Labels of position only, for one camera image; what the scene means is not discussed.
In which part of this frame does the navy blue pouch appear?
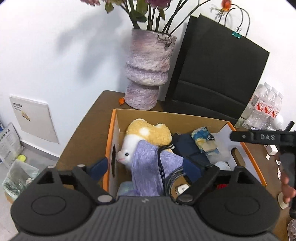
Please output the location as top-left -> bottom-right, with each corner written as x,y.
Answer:
171,133 -> 211,172

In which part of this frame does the purple towel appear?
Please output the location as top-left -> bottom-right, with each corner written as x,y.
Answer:
132,140 -> 183,196

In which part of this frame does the clear plastic bag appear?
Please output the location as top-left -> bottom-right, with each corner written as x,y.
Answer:
213,133 -> 233,162

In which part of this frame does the person right hand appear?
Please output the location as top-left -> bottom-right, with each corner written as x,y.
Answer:
274,152 -> 296,204

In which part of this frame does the white round jar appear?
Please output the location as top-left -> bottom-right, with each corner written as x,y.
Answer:
214,161 -> 231,171

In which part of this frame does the blue yellow patterned pack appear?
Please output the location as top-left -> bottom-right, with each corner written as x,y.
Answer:
191,126 -> 220,155

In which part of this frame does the water bottle left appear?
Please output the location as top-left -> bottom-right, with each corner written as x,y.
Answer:
241,82 -> 271,129

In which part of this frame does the water bottle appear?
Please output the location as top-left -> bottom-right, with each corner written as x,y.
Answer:
273,92 -> 283,120
241,82 -> 271,129
261,88 -> 277,130

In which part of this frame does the water bottle right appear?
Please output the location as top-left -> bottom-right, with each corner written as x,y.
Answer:
273,92 -> 283,120

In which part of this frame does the water bottle middle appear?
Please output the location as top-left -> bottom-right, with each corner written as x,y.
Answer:
261,88 -> 277,130

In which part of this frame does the red orange cardboard box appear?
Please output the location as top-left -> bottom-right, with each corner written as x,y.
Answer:
103,109 -> 266,196

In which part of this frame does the yellow white plush toy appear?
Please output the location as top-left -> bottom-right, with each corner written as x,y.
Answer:
116,118 -> 172,170

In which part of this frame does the plastic bag on floor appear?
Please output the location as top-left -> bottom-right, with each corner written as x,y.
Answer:
2,160 -> 40,201

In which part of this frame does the blue white carton on floor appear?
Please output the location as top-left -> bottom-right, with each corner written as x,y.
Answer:
0,123 -> 23,169

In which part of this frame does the black paper shopping bag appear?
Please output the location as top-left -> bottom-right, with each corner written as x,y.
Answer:
163,15 -> 269,124

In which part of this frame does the green binder clip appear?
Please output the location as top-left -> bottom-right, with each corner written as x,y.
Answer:
232,27 -> 241,39

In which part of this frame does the purple textured vase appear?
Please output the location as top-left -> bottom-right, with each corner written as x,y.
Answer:
125,29 -> 177,110

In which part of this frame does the dried pink flower bouquet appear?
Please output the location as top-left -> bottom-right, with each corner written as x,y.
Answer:
79,0 -> 233,35

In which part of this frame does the white wall panel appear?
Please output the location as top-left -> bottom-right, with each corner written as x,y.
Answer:
10,96 -> 59,143

